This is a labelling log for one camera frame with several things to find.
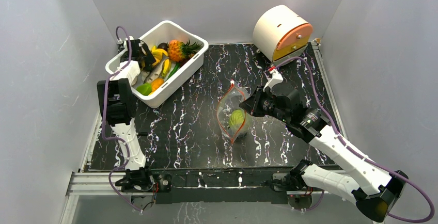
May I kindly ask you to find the clear zip bag orange zipper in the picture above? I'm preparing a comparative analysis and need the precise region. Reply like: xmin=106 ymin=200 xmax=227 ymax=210
xmin=216 ymin=80 xmax=253 ymax=144

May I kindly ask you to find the orange toy pineapple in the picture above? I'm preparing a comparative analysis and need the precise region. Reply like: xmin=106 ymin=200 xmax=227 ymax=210
xmin=167 ymin=40 xmax=202 ymax=62

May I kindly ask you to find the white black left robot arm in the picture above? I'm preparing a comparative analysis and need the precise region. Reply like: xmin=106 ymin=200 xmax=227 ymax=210
xmin=97 ymin=38 xmax=156 ymax=192

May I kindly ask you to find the dark purple toy fruit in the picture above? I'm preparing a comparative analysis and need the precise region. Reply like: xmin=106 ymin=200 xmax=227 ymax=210
xmin=157 ymin=42 xmax=169 ymax=51

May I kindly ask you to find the bright green toy lime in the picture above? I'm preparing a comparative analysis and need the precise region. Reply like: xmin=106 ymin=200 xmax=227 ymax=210
xmin=136 ymin=83 xmax=153 ymax=96

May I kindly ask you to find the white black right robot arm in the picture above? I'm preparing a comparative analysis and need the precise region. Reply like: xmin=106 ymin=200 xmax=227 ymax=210
xmin=239 ymin=86 xmax=405 ymax=222

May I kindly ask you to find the green toy chili pepper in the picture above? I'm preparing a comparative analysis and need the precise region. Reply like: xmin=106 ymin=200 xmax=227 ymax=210
xmin=167 ymin=62 xmax=180 ymax=80

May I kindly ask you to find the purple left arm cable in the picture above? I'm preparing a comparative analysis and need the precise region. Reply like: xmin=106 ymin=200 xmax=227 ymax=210
xmin=101 ymin=26 xmax=143 ymax=213

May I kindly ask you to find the cream round drum orange face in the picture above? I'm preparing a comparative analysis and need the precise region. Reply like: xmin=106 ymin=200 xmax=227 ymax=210
xmin=253 ymin=5 xmax=314 ymax=66

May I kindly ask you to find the yellow toy banana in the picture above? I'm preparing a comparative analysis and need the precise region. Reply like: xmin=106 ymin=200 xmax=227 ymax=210
xmin=151 ymin=46 xmax=171 ymax=78

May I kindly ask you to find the white plastic bin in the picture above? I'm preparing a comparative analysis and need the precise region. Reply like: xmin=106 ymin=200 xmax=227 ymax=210
xmin=105 ymin=21 xmax=209 ymax=108

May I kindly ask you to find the orange toy orange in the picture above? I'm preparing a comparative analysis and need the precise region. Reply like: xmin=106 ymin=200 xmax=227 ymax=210
xmin=150 ymin=77 xmax=165 ymax=92

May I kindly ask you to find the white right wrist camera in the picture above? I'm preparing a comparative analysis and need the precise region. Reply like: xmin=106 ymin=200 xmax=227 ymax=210
xmin=263 ymin=68 xmax=283 ymax=92

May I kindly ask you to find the grey toy fish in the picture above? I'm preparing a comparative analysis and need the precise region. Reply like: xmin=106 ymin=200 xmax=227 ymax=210
xmin=143 ymin=56 xmax=168 ymax=83

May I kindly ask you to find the light green toy cabbage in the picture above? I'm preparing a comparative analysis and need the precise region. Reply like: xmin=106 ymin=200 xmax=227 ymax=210
xmin=229 ymin=109 xmax=245 ymax=132

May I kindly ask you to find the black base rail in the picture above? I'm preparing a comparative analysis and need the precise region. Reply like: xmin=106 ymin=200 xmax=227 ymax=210
xmin=67 ymin=166 xmax=323 ymax=210

